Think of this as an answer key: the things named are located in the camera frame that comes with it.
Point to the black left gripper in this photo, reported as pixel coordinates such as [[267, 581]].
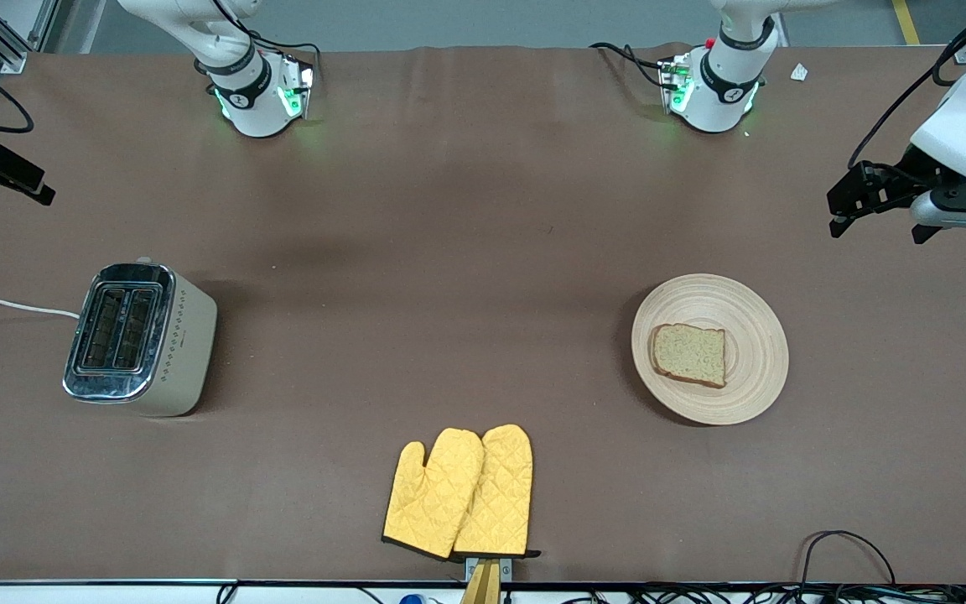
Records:
[[892, 179]]

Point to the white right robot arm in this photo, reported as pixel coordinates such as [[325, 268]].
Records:
[[252, 105]]

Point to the speckled bread slice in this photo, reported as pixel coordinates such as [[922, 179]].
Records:
[[688, 354]]

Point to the beige chrome two-slot toaster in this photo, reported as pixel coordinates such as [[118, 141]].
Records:
[[177, 352]]

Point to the small metal clamp bracket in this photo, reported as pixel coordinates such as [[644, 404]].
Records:
[[506, 569]]

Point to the yellow wooden bar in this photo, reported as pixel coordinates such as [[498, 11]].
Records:
[[483, 587]]

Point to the yellow quilted oven mitt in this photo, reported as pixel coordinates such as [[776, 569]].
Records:
[[501, 495], [433, 495]]

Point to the small blue object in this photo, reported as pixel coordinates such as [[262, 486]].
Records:
[[412, 599]]

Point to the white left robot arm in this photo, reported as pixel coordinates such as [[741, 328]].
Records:
[[722, 96]]

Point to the small white paper scrap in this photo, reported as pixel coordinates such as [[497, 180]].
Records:
[[799, 72]]

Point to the round light wooden plate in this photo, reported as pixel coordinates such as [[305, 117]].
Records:
[[751, 319]]

